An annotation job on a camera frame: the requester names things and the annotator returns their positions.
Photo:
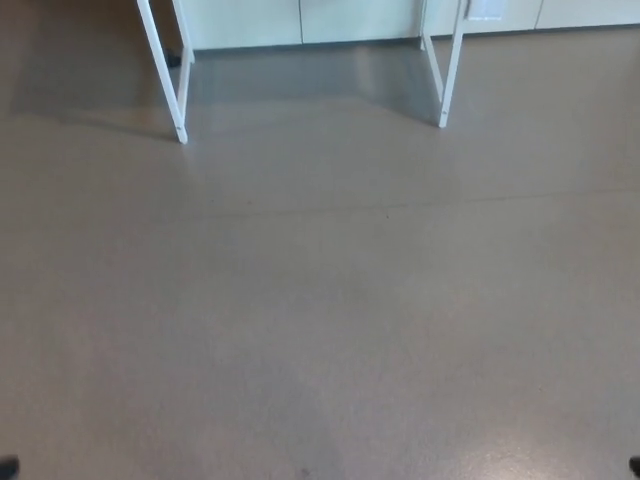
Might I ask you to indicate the white cabinet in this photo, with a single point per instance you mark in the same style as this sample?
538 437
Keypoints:
350 20

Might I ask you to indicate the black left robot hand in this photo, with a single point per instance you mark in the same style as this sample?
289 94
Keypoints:
9 468

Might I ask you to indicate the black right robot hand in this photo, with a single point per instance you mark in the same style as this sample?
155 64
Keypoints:
636 465

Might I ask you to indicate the white desk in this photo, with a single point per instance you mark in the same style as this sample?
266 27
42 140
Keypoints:
168 90

